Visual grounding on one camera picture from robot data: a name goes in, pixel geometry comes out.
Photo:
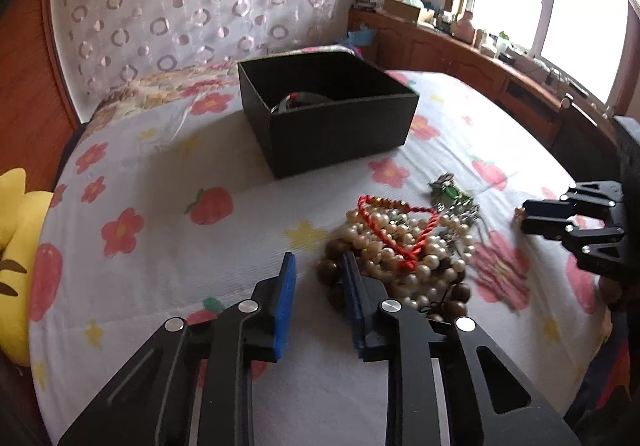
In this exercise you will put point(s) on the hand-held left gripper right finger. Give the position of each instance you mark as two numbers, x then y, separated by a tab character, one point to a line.
352	296

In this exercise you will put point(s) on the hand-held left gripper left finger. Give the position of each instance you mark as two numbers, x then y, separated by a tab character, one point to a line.
285	306

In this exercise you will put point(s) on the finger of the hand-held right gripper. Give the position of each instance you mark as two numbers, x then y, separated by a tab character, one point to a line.
547	216
595	251

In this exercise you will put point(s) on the silver green-stone jewelry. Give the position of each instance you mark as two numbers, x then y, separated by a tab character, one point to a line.
452	196

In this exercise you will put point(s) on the black square box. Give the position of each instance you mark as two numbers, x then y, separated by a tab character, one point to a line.
340	136

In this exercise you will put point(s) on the silver jewelry piece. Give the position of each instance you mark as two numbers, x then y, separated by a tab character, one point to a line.
300	101

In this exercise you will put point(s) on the flower and strawberry bed sheet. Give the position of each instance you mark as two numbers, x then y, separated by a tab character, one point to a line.
210	246

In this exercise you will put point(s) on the dark blue blanket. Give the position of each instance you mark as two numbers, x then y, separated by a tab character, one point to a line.
610	386

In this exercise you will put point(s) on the wooden window cabinet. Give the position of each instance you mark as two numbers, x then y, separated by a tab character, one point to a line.
450	56

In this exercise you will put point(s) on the pink bottle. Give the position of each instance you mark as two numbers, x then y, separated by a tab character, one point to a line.
464	26

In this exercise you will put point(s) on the floral quilt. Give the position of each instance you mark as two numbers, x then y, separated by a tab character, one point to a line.
160	88

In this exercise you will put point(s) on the cardboard box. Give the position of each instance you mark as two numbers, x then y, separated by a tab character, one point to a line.
402	8

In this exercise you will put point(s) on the blue plastic bag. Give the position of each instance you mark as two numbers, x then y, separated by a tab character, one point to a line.
361	36

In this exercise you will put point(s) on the yellow plush toy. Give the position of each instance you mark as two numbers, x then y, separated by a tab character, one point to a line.
20	216

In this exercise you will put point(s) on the circle-patterned sheer curtain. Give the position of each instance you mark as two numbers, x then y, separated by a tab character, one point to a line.
190	1

